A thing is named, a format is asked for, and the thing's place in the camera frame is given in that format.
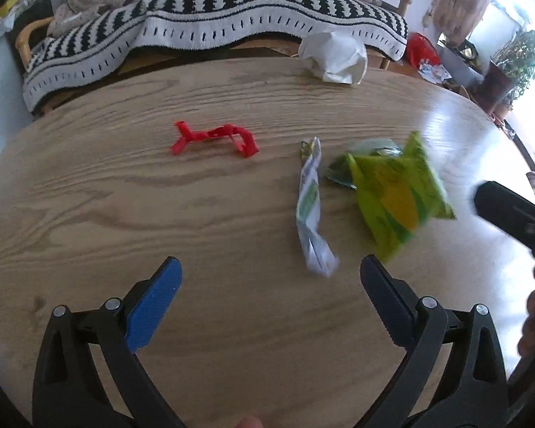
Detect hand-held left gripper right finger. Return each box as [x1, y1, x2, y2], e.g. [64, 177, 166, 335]
[360, 254, 510, 428]

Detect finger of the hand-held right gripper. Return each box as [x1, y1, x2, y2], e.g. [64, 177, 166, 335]
[470, 180, 520, 237]

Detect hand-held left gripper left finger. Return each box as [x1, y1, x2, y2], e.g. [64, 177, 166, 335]
[32, 256, 183, 428]

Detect green snack packet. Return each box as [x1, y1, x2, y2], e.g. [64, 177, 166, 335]
[347, 130, 456, 263]

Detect white green wrapper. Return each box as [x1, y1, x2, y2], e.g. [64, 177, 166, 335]
[295, 137, 341, 277]

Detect white paper bag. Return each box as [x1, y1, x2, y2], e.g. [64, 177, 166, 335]
[298, 30, 368, 86]

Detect potted plant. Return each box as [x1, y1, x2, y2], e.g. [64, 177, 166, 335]
[481, 24, 535, 114]

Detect teal foil wrapper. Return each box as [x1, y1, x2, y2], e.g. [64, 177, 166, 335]
[326, 139, 404, 188]

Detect grey storage box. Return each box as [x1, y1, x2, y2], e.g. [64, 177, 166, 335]
[437, 40, 489, 91]

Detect scattered papers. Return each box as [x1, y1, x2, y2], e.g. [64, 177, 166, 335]
[418, 60, 453, 85]

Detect red plastic bag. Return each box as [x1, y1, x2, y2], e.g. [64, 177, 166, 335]
[406, 32, 441, 67]

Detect red plastic strip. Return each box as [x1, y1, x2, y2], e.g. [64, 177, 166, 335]
[170, 120, 260, 160]

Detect wooden sofa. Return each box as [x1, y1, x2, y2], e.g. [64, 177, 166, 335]
[15, 0, 413, 114]

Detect black white striped sofa blanket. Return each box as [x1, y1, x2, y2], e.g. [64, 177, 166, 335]
[23, 0, 408, 114]

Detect brown crumpled cloth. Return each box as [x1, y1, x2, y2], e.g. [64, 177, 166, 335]
[47, 0, 143, 39]

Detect black bag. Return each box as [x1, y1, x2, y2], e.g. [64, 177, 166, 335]
[13, 0, 55, 32]

